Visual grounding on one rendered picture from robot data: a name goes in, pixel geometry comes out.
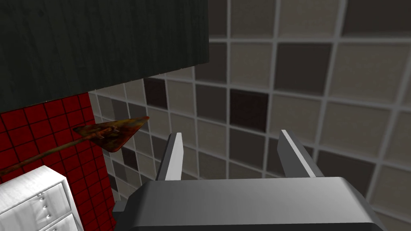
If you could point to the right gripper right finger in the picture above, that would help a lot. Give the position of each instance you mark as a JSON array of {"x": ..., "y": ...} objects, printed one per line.
[{"x": 297, "y": 157}]

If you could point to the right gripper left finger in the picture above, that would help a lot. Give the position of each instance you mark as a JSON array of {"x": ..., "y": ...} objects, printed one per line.
[{"x": 174, "y": 158}]

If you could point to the rusty brown shovel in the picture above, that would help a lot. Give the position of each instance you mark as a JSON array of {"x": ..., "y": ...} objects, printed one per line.
[{"x": 110, "y": 133}]

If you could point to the dark wooden cupboard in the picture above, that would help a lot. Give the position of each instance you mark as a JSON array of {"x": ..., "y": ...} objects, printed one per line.
[{"x": 96, "y": 45}]

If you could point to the white drawer cabinet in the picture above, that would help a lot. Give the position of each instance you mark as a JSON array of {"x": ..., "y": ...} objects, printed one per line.
[{"x": 33, "y": 200}]

